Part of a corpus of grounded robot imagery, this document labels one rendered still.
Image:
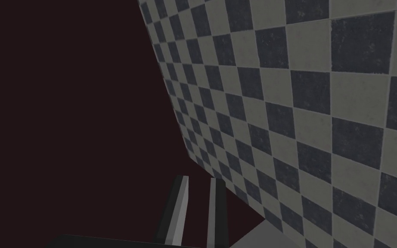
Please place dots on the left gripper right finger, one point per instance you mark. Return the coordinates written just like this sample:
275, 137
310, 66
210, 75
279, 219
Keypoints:
217, 217

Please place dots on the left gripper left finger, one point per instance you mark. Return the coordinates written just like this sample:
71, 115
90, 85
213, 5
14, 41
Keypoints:
175, 215

